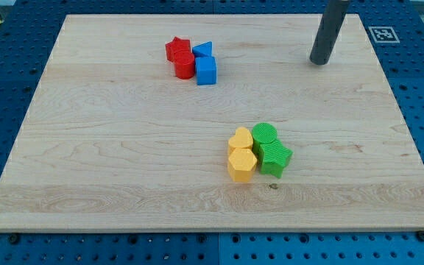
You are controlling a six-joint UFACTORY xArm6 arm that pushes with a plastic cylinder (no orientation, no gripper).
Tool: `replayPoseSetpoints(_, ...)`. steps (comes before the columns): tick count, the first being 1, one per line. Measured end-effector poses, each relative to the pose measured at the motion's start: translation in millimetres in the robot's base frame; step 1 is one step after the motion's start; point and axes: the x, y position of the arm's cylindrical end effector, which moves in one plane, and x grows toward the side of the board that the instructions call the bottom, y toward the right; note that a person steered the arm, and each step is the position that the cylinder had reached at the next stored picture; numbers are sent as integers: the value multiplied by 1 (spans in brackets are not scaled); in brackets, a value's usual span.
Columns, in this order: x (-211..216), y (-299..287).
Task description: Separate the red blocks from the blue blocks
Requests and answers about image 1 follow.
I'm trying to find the yellow heart block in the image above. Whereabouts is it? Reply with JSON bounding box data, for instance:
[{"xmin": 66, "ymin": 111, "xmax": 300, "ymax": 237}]
[{"xmin": 227, "ymin": 127, "xmax": 253, "ymax": 156}]

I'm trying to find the red star block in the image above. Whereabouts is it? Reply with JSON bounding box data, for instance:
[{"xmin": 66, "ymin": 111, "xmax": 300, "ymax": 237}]
[{"xmin": 165, "ymin": 37, "xmax": 191, "ymax": 62}]

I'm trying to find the black bolt right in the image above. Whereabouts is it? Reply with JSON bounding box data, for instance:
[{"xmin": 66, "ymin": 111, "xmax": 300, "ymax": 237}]
[{"xmin": 415, "ymin": 230, "xmax": 424, "ymax": 242}]

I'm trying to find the white fiducial marker tag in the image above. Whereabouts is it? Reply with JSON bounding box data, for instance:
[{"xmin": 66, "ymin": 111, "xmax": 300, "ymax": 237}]
[{"xmin": 369, "ymin": 26, "xmax": 400, "ymax": 43}]

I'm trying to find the blue triangle block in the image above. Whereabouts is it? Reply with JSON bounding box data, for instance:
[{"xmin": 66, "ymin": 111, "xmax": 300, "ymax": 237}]
[{"xmin": 192, "ymin": 41, "xmax": 213, "ymax": 57}]

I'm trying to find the blue cube block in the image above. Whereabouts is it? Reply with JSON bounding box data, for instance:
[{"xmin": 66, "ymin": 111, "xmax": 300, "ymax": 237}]
[{"xmin": 195, "ymin": 57, "xmax": 217, "ymax": 85}]

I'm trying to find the red cylinder block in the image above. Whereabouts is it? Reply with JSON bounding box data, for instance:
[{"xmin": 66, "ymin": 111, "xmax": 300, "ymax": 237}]
[{"xmin": 174, "ymin": 50, "xmax": 195, "ymax": 80}]

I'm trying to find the green star block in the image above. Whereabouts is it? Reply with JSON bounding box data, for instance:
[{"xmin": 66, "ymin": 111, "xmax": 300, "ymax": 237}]
[{"xmin": 259, "ymin": 139, "xmax": 294, "ymax": 179}]

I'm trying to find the green cylinder block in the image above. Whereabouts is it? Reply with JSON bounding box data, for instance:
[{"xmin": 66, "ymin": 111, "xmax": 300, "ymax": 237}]
[{"xmin": 251, "ymin": 122, "xmax": 278, "ymax": 155}]

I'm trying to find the black bolt left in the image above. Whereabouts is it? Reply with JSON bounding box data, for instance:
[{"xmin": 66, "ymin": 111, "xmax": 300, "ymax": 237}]
[{"xmin": 7, "ymin": 233, "xmax": 21, "ymax": 245}]

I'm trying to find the light wooden board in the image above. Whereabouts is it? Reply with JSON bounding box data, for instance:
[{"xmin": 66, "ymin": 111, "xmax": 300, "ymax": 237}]
[{"xmin": 0, "ymin": 14, "xmax": 424, "ymax": 233}]

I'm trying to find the yellow hexagon block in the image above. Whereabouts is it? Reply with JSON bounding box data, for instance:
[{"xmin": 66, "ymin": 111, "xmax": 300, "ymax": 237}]
[{"xmin": 227, "ymin": 149, "xmax": 258, "ymax": 183}]

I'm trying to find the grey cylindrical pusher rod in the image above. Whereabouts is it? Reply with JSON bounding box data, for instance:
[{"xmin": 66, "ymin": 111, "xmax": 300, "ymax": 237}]
[{"xmin": 309, "ymin": 0, "xmax": 350, "ymax": 66}]

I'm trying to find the black bolt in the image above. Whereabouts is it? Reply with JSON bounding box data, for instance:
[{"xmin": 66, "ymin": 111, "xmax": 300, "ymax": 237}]
[
  {"xmin": 415, "ymin": 230, "xmax": 424, "ymax": 242},
  {"xmin": 7, "ymin": 233, "xmax": 21, "ymax": 245}
]

